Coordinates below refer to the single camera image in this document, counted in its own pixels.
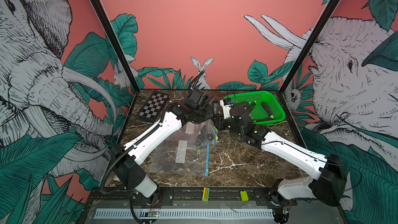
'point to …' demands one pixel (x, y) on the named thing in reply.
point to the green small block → (244, 196)
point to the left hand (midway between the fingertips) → (215, 112)
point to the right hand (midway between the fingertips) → (212, 115)
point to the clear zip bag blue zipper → (205, 135)
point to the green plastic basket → (258, 116)
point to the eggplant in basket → (267, 109)
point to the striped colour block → (205, 194)
